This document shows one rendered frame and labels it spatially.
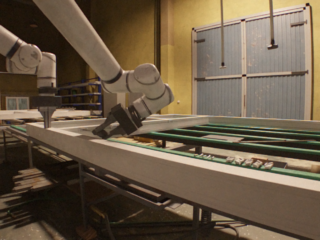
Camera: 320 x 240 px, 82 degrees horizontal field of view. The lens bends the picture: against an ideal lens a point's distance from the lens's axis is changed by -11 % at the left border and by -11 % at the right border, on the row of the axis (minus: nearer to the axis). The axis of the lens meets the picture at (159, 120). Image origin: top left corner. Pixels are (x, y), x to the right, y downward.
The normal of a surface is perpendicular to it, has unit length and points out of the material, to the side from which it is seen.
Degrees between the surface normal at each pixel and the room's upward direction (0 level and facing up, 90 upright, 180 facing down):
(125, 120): 113
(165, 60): 90
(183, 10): 90
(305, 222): 90
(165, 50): 90
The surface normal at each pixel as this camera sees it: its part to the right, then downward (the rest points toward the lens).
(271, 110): -0.65, 0.06
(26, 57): 0.74, 0.14
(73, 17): 0.74, 0.46
